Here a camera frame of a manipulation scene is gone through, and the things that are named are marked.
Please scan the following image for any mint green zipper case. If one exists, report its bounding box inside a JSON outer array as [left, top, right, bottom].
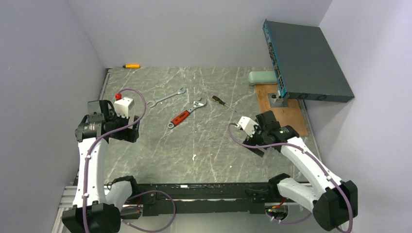
[[248, 71, 277, 86]]

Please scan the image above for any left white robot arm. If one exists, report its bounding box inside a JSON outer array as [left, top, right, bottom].
[[62, 97, 139, 233]]

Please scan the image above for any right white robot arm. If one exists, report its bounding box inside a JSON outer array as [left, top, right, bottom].
[[236, 111, 358, 232]]

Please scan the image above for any silver open-end wrench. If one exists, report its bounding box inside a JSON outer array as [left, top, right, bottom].
[[147, 87, 186, 108]]

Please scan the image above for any brown wooden board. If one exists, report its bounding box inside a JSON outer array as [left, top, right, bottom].
[[255, 84, 309, 136]]

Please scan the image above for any black yellow screwdriver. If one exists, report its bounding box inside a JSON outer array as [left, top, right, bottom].
[[212, 95, 237, 112]]

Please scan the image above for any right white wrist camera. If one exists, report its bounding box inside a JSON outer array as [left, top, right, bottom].
[[237, 116, 258, 137]]

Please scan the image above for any metal bracket stand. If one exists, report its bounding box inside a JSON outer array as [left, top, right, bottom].
[[267, 93, 288, 108]]

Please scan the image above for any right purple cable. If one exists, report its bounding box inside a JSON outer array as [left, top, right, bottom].
[[227, 122, 354, 233]]

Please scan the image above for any dark network switch box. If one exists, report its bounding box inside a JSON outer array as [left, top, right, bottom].
[[262, 20, 355, 102]]

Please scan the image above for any red-handled adjustable wrench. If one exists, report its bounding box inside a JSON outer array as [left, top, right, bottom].
[[167, 98, 207, 129]]

